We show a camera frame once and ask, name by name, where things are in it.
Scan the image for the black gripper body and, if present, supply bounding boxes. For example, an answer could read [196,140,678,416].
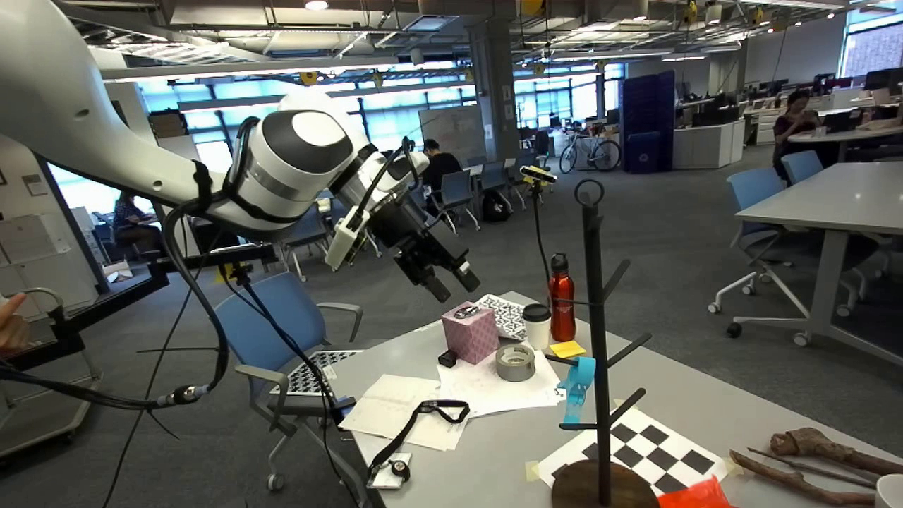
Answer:
[364,196,458,285]

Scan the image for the blue plastic clamp peg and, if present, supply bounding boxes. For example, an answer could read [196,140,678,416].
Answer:
[552,353,600,430]

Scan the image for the person's hand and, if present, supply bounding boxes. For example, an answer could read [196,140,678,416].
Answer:
[0,291,33,357]

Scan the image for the pink tissue box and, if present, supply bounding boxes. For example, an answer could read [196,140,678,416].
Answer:
[439,299,500,365]

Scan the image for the black white tag sheet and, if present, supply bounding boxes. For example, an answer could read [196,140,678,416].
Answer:
[474,291,531,343]

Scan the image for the blue office chair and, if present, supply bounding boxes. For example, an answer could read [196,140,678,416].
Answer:
[704,162,869,343]
[435,165,484,237]
[776,147,826,185]
[206,272,367,500]

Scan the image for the seated person black shirt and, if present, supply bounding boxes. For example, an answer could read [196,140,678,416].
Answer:
[414,135,465,196]

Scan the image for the black bag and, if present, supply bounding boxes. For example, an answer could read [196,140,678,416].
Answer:
[479,188,517,224]

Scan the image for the white cup black lid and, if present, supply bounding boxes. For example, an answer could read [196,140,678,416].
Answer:
[520,299,556,353]

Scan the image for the grey tape roll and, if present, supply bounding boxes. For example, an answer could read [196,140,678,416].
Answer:
[494,340,538,384]

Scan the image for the red water bottle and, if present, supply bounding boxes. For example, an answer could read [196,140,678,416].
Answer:
[546,247,579,343]

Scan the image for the yellow sticky note pad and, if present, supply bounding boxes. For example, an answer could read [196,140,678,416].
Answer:
[544,334,589,364]

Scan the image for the bicycle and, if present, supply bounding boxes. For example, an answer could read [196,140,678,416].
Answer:
[556,117,627,176]

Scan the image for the white badge black reel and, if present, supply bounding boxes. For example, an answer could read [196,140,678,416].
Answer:
[367,452,414,492]

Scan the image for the blue cabinet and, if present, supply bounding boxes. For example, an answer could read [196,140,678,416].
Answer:
[617,66,679,174]

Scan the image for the black white checkerboard sheet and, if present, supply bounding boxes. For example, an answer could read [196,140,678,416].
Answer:
[532,402,734,502]

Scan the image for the seated person dark clothes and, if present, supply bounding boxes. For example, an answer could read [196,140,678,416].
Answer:
[771,83,836,182]

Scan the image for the grey office table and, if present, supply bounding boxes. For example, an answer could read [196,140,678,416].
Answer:
[734,155,903,373]

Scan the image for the thin brown wooden stick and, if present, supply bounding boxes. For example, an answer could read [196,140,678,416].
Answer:
[727,446,884,508]

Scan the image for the gnarled brown wooden stick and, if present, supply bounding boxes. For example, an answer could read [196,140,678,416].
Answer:
[768,426,903,476]

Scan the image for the white paper cup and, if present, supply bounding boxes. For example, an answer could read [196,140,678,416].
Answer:
[872,471,903,508]

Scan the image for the black lanyard strap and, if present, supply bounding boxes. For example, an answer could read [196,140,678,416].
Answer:
[364,397,472,484]

